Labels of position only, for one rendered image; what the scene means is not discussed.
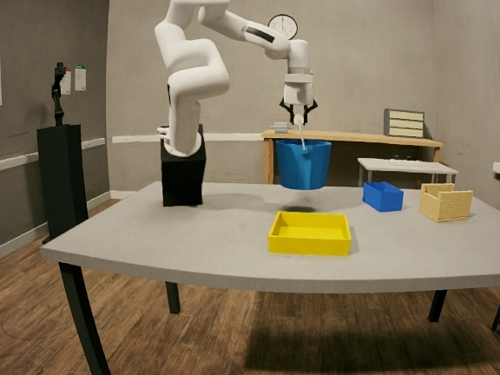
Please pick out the yellow square tray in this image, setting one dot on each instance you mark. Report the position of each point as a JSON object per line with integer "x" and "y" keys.
{"x": 291, "y": 229}

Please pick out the blue open rectangular bin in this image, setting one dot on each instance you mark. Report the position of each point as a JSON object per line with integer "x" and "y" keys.
{"x": 388, "y": 201}

